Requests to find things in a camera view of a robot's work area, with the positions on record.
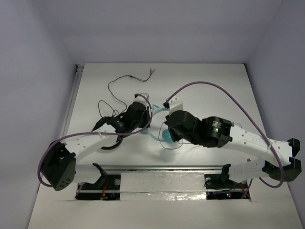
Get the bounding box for teal cat ear headphones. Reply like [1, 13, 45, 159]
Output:
[141, 104, 174, 144]

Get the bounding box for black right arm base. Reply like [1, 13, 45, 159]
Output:
[204, 164, 251, 200]

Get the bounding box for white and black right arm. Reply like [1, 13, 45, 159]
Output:
[165, 110, 302, 187]

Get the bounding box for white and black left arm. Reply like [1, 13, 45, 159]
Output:
[38, 101, 152, 191]

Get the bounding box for black headphones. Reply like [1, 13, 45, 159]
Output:
[92, 116, 123, 151]

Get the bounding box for white front cover board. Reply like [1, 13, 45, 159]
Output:
[29, 180, 302, 229]

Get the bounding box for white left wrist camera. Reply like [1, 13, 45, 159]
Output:
[133, 93, 150, 107]

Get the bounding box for black headphone cable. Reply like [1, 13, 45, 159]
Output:
[97, 68, 155, 120]

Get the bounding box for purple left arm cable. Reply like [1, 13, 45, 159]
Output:
[38, 94, 153, 198]

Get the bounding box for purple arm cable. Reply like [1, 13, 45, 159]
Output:
[38, 94, 153, 198]
[164, 81, 285, 198]

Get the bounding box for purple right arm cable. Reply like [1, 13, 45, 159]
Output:
[164, 81, 285, 198]

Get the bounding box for aluminium left rail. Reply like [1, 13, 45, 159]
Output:
[68, 64, 84, 113]

